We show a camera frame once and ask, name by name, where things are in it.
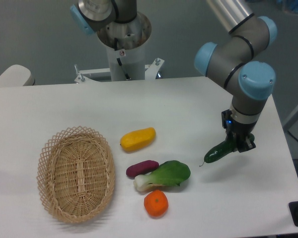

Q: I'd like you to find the orange tangerine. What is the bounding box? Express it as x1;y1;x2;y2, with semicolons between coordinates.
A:
144;189;169;217

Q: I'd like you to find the purple sweet potato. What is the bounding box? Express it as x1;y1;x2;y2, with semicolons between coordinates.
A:
126;160;159;178

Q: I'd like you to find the yellow mango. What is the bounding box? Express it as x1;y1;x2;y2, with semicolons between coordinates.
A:
120;127;156;152

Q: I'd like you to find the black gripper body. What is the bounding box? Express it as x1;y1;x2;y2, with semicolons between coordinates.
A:
227;119;257;145

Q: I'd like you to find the woven wicker basket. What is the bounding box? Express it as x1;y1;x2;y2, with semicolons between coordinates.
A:
37;126;115;223

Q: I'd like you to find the white chair armrest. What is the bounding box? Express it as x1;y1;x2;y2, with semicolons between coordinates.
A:
0;64;35;88

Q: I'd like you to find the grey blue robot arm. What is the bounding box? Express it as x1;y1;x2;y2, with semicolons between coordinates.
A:
70;0;277;152

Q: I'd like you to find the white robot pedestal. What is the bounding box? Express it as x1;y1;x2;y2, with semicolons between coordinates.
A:
74;12;164;83

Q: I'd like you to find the dark green cucumber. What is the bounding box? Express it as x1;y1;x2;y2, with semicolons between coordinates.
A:
199;133;255;167

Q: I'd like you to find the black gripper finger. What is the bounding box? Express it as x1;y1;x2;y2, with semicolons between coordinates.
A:
237;137;256;153
226;133;237;152

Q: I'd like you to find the green bok choy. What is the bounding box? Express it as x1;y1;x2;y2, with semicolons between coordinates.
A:
134;160;191;192

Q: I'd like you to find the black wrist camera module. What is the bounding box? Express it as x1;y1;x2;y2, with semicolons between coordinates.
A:
221;109;232;129

